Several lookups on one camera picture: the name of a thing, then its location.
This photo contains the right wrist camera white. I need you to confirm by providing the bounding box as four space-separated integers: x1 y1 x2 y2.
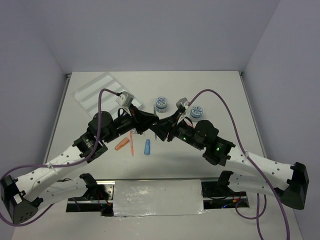
176 97 189 116

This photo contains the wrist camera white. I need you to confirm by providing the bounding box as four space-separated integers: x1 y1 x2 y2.
116 91 134 114
176 97 189 116

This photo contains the orange translucent cap case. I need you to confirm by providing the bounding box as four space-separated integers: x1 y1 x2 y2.
114 137 130 151

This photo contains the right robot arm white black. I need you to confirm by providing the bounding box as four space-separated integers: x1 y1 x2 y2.
150 115 309 210

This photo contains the silver foil covered panel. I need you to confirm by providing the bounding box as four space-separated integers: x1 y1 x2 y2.
113 179 205 217

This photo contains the blue white round jar left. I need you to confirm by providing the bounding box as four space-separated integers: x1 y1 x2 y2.
155 96 168 113

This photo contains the pink translucent cap case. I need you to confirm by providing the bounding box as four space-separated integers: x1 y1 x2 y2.
184 117 194 128

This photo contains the blue white round jar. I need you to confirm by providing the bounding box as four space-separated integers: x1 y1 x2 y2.
155 96 168 113
189 105 204 122

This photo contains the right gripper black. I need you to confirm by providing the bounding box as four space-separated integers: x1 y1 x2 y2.
149 109 204 150

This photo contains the blue white round jar right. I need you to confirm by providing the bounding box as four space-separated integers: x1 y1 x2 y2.
189 105 204 122

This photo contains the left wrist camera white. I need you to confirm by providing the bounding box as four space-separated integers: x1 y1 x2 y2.
116 91 134 114

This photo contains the blue translucent cap case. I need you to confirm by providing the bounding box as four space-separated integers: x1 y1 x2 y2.
144 139 151 156

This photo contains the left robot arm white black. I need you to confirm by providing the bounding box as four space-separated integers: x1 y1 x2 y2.
0 106 159 227

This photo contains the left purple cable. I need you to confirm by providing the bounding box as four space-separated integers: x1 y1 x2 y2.
0 88 121 227

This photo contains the white compartment tray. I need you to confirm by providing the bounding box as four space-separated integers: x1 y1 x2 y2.
73 72 131 119

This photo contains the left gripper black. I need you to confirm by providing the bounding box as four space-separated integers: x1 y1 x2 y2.
103 103 159 144

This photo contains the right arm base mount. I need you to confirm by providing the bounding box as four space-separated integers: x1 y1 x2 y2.
201 181 249 210

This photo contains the orange thin pen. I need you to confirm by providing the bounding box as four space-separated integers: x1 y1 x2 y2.
129 131 135 157

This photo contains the purple cable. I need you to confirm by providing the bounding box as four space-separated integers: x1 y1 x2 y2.
187 89 292 240
0 88 121 227

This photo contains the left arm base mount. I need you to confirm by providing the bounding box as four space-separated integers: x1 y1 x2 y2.
65 180 115 217

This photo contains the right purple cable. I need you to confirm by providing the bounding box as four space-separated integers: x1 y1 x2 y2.
187 89 292 240

